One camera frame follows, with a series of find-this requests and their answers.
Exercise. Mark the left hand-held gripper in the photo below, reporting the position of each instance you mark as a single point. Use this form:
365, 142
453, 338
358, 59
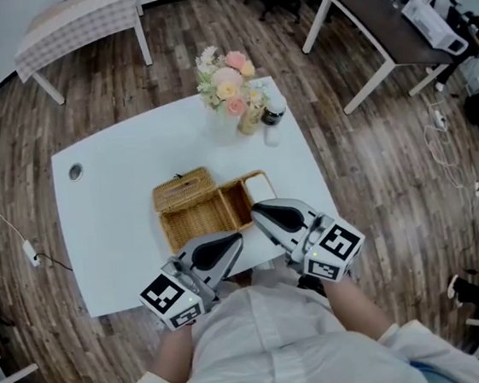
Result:
166, 300

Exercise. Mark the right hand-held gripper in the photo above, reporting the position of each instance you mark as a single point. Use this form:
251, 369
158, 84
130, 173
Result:
340, 243

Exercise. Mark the person's left forearm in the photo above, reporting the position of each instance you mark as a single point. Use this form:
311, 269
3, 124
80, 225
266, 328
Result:
172, 357

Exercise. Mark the person's right forearm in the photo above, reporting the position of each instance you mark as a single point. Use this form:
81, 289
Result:
352, 311

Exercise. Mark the wicker compartment basket with lid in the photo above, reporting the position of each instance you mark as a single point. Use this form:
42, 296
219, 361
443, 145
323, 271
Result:
200, 221

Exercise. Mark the small white jar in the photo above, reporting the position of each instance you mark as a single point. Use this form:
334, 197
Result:
272, 136

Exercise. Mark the dark jar with white lid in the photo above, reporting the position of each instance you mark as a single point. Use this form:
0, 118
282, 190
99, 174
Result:
271, 116

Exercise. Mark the yellow patterned bottle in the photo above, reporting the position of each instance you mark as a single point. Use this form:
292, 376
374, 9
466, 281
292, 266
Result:
250, 120

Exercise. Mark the person's white jacket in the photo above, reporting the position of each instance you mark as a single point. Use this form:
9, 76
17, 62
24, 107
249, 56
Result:
274, 345

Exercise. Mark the white ceramic vase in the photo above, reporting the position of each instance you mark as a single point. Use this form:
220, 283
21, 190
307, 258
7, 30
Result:
224, 130

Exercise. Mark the pastel flower bouquet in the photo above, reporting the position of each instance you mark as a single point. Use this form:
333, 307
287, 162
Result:
224, 80

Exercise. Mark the white power strip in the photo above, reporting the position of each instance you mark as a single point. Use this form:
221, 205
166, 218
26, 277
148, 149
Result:
31, 253
438, 117

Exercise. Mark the person's blue jeans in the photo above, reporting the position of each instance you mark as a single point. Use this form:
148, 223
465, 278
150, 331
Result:
437, 378

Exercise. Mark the dark brown table white legs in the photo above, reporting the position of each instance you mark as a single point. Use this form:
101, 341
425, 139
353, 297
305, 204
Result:
374, 20

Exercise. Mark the white side table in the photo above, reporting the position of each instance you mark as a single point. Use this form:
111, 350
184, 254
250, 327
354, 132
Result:
143, 47

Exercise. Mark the white printer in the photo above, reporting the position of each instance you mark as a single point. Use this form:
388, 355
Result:
431, 23

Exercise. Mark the table with checkered cloth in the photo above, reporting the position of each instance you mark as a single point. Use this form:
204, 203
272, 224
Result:
75, 29

